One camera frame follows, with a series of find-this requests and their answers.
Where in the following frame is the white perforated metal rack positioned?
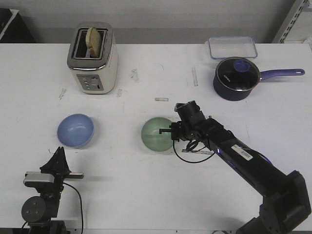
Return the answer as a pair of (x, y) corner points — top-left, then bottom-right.
(272, 0), (312, 43)

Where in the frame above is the glass pot lid blue knob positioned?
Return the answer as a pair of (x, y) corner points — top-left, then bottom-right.
(215, 57), (260, 92)

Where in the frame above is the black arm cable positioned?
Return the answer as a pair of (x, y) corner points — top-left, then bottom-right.
(21, 182), (84, 231)
(173, 139), (216, 164)

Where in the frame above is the green bowl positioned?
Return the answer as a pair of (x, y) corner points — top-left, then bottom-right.
(141, 117), (173, 152)

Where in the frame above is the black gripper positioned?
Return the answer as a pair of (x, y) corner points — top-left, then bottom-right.
(25, 147), (84, 193)
(159, 121), (195, 141)

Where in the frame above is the toasted bread slice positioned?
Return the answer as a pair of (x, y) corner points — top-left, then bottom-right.
(85, 27), (102, 58)

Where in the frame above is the clear plastic food container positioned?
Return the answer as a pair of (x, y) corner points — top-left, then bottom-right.
(208, 36), (258, 59)

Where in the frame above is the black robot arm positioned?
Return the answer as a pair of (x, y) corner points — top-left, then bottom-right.
(21, 147), (84, 234)
(159, 101), (312, 234)

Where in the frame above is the cream and chrome toaster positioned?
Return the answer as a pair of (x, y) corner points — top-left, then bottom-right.
(67, 21), (118, 95)

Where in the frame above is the dark blue saucepan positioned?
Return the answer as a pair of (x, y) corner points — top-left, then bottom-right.
(213, 69), (305, 101)

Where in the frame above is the blue bowl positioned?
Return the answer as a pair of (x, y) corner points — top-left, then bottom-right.
(57, 114), (95, 148)

